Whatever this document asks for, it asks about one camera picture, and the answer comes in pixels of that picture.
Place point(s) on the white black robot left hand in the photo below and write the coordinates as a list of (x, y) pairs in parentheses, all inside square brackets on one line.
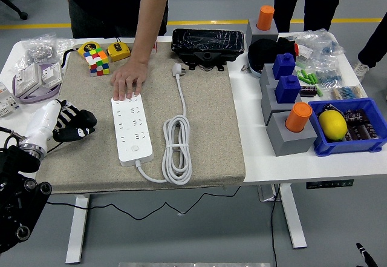
[(40, 121)]

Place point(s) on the person's left hand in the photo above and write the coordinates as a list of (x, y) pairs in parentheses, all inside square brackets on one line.
[(130, 76)]

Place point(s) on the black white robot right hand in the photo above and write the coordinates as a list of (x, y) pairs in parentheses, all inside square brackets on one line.
[(367, 256)]

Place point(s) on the black power adapter plug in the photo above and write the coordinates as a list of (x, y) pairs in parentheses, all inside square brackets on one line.
[(89, 118)]

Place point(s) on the white power strip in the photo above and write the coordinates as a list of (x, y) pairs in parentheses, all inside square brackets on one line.
[(130, 133)]

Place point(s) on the person's left forearm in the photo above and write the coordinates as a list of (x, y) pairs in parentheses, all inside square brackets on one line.
[(149, 21)]

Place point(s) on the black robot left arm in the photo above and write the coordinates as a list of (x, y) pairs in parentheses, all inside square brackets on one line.
[(18, 206)]

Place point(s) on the purple tray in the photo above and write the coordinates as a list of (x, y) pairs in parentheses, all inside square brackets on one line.
[(36, 97)]

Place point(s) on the square yellow tape measure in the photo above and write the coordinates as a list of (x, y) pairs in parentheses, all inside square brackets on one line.
[(118, 51)]

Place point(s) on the colourful puzzle cube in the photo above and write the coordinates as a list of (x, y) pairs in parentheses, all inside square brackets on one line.
[(155, 47), (96, 62)]

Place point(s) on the white circuit breaker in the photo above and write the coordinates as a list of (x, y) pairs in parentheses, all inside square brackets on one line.
[(6, 100)]

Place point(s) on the white socket box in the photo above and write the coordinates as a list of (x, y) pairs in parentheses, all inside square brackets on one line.
[(51, 73), (27, 79)]

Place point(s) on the round yellow tape measure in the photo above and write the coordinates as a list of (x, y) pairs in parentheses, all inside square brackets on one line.
[(87, 48)]

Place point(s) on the empty clear plastic bag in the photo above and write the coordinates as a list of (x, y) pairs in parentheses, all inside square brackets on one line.
[(66, 45)]

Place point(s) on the clear bag metal screws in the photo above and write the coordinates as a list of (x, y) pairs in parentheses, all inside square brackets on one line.
[(39, 50)]

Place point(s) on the black desk control panel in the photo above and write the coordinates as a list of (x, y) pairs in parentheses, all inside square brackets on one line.
[(329, 184)]

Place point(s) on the grey-brown mat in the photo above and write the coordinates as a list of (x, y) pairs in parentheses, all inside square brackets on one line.
[(205, 112)]

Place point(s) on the white table leg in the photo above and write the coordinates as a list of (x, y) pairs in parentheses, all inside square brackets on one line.
[(77, 233), (291, 218)]

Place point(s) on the black plastic-wrapped device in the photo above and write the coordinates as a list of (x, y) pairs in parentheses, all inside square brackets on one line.
[(208, 41)]

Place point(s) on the blue plastic bin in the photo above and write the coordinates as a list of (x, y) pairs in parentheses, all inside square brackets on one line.
[(341, 147)]

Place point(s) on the grey under-desk box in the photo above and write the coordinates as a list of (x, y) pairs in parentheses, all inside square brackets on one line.
[(266, 192)]

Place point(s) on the white bowl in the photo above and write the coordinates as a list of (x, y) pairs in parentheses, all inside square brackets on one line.
[(253, 71)]

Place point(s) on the dark brown capacitor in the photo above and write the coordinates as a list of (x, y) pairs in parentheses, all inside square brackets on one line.
[(371, 130), (308, 91), (356, 116), (354, 133)]

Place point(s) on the black cloth bundle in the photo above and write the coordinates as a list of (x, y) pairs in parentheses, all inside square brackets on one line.
[(263, 52)]

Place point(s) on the yellow lemon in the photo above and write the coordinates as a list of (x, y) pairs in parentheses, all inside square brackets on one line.
[(332, 124)]

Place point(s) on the orange cylinder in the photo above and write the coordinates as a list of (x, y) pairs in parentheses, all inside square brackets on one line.
[(265, 17), (297, 117)]

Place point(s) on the black metal clip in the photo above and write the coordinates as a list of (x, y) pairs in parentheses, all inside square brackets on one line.
[(329, 108)]

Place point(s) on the blue block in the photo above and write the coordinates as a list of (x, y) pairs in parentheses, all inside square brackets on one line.
[(283, 65), (287, 90)]

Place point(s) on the clear bag taped resistors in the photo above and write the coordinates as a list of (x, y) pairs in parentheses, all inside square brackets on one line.
[(347, 92)]

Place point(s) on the green battery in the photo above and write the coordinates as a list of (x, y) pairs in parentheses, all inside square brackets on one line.
[(305, 77), (299, 74), (314, 78), (319, 90)]

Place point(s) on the clear bag blue components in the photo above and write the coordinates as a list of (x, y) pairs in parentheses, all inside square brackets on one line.
[(329, 73), (320, 43)]

